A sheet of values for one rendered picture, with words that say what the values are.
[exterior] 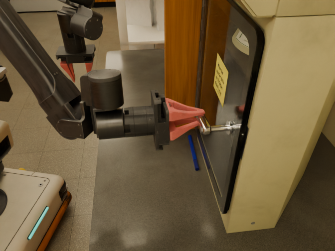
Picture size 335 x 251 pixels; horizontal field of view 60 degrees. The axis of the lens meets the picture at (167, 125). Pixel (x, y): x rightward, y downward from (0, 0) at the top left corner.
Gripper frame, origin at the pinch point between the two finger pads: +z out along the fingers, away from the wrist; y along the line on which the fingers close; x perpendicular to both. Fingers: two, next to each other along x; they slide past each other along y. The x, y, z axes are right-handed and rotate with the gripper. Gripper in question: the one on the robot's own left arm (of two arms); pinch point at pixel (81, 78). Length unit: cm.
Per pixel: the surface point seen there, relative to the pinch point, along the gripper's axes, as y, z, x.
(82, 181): -25, 109, 58
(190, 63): 31.2, -7.5, -9.1
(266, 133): 36, -13, -46
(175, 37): 26.9, -14.9, -9.2
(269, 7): 32, -33, -46
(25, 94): -93, 109, 178
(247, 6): 30, -33, -46
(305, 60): 39, -25, -46
